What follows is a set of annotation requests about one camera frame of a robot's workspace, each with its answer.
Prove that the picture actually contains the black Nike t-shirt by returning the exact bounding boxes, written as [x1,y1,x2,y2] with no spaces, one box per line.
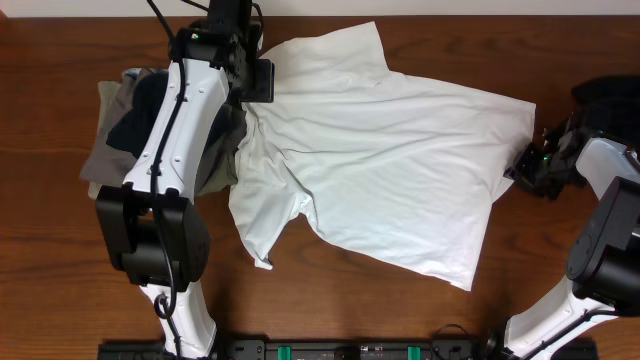
[106,72,169,159]

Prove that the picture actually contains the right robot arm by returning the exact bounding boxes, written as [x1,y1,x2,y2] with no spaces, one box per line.
[494,135,639,359]

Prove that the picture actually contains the beige folded garment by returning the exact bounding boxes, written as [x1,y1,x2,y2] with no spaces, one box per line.
[87,79,240,201]

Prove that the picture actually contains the white t-shirt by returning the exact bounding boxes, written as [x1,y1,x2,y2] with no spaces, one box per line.
[229,22,536,291]

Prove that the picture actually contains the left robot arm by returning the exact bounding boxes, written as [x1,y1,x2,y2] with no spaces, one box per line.
[96,0,275,359]

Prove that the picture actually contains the grey folded garment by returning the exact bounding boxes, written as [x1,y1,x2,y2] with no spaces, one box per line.
[80,68,246,199]

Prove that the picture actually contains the black crumpled garment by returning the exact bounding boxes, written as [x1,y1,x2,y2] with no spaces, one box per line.
[571,75,639,129]

